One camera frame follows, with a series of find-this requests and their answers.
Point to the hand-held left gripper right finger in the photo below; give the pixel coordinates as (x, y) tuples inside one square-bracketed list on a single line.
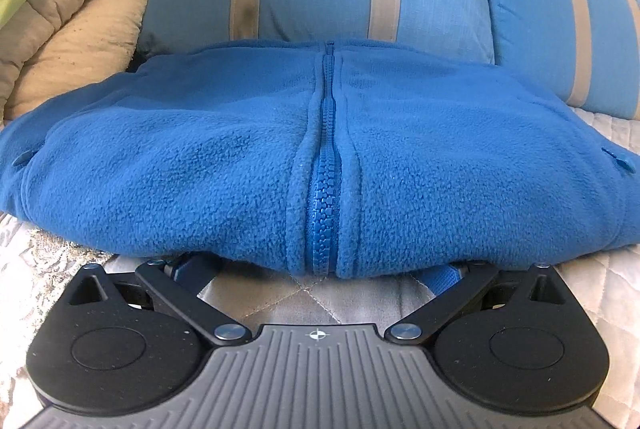
[(440, 280)]

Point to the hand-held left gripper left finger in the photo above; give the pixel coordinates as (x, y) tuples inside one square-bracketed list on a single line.
[(195, 271)]

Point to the beige comforter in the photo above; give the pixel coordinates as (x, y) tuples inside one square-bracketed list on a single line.
[(70, 44)]

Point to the blue fleece zip jacket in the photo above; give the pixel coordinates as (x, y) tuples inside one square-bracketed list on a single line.
[(200, 159)]

